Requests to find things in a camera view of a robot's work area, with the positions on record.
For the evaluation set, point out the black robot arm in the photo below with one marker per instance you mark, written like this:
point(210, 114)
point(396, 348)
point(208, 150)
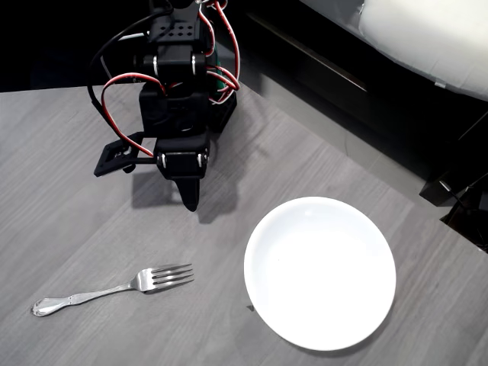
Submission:
point(175, 68)

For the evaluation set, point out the green circuit board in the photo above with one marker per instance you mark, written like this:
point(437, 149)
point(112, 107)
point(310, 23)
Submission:
point(218, 76)

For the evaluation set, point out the dark furniture frame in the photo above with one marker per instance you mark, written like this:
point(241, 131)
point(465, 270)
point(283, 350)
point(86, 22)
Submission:
point(343, 95)

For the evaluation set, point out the white cushion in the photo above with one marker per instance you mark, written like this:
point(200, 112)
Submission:
point(427, 34)

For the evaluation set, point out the white round plate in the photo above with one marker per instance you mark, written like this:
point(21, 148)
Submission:
point(320, 272)

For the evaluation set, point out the metal fork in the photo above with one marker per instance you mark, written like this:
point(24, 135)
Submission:
point(145, 283)

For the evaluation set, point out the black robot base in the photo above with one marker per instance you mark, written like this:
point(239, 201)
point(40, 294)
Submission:
point(224, 114)

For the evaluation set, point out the black flat camera mount frame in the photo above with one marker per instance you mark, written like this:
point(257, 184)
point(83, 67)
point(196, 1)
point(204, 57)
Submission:
point(104, 165)

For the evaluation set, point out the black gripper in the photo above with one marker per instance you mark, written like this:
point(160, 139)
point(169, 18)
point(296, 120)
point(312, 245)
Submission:
point(182, 163)

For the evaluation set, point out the black furniture leg block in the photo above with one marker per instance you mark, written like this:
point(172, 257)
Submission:
point(438, 192)

